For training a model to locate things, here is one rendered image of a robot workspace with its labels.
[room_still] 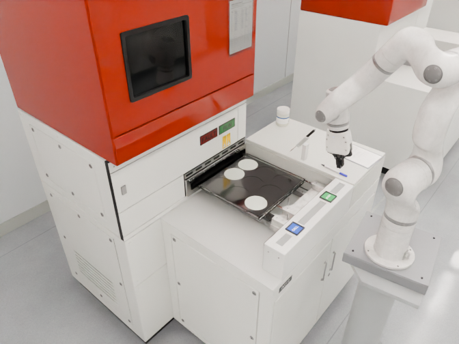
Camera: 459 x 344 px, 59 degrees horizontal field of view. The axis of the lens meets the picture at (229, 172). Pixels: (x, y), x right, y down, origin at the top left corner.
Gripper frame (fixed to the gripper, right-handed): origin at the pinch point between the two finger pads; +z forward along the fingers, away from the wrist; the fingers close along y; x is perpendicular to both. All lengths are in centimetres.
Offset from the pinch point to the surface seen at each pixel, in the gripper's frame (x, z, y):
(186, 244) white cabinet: -51, 26, -48
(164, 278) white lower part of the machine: -53, 55, -71
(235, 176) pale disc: -12, 11, -49
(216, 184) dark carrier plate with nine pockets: -23, 11, -52
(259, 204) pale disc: -21.9, 16.0, -28.2
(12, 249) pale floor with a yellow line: -82, 70, -206
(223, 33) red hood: -12, -56, -42
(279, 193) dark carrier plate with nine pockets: -9.7, 16.5, -26.1
